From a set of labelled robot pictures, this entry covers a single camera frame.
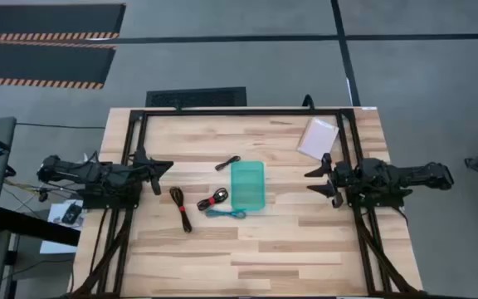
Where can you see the white paper sheet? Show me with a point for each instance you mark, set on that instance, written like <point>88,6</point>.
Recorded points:
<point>56,212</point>
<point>56,248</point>

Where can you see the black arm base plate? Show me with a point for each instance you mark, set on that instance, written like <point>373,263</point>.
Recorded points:
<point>110,202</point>
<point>382,201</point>

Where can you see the black aluminium table frame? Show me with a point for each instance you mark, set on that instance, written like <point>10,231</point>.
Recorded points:
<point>243,112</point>

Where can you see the black hazard-striped floor mat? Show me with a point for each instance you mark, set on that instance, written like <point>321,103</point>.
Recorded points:
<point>48,18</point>
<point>40,62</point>

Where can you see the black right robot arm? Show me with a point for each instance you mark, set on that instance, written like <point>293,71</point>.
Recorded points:
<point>409,174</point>

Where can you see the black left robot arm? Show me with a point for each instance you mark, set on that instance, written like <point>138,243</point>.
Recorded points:
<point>77,172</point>

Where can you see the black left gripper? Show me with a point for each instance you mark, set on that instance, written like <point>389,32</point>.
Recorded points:
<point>141,170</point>

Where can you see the black handheld device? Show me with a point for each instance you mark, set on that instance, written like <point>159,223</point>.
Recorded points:
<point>71,214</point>

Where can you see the translucent teal plastic bin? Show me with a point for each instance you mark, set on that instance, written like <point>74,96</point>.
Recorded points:
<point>247,187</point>

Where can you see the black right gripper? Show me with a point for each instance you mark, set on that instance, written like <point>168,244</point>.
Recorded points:
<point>338,178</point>

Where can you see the black desk beam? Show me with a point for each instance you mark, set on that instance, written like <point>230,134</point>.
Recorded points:
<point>35,226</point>

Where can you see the black floor vent grate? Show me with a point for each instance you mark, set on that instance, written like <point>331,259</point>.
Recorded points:
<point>196,97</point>

